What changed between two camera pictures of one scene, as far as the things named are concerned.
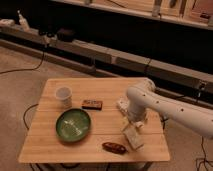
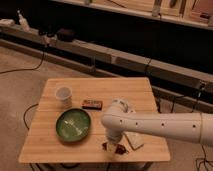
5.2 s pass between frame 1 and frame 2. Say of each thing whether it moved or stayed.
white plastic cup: stayed
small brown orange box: stayed
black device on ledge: stayed
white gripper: moved
